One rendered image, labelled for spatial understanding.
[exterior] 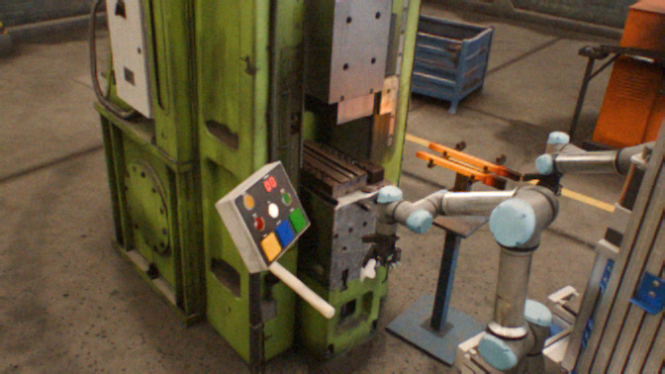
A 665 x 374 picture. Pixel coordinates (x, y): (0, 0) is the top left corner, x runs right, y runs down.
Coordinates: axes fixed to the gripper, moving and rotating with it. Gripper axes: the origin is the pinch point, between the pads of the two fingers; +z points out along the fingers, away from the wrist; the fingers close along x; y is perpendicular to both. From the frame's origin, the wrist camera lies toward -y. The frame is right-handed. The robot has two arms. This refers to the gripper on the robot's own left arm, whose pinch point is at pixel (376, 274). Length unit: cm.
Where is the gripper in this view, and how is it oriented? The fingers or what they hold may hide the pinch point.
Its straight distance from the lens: 223.6
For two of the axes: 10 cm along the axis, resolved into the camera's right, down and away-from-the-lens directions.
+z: -0.6, 8.7, 4.8
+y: 5.9, 4.2, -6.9
